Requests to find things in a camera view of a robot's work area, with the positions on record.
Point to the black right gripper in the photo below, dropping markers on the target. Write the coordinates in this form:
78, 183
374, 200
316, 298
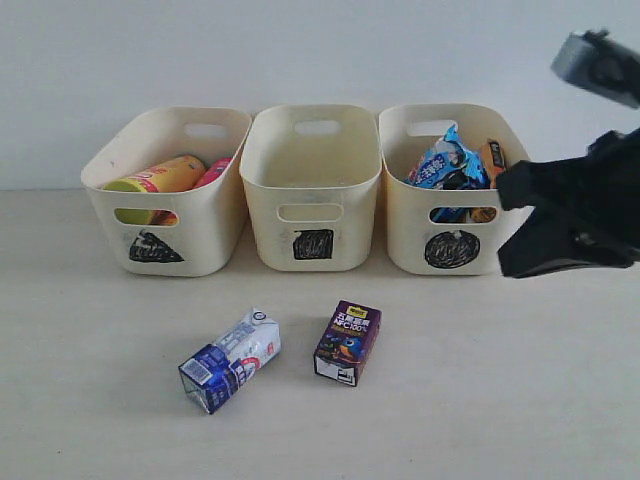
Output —
605, 181

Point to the orange noodle packet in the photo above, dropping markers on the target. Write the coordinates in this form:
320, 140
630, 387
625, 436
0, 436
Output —
494, 163

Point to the blue cookie snack bag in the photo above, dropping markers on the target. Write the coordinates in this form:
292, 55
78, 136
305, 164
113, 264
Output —
449, 165

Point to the purple juice carton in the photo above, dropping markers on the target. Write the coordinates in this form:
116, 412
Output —
346, 343

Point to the pink Lays chips can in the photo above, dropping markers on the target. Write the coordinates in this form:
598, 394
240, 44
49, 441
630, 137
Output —
214, 172

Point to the yellow Lays chips can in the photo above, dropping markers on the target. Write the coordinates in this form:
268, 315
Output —
178, 174

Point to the cream bin with circle mark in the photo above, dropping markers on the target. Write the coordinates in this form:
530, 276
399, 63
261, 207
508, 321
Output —
444, 232

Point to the cream bin with square mark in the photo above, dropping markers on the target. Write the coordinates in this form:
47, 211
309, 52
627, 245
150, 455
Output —
311, 178

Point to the cream bin with triangle mark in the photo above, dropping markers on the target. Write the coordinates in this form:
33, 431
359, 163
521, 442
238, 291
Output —
184, 234

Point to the blue white milk carton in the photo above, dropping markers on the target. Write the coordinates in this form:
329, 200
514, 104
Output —
212, 375

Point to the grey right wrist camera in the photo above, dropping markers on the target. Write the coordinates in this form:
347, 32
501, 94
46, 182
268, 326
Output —
593, 62

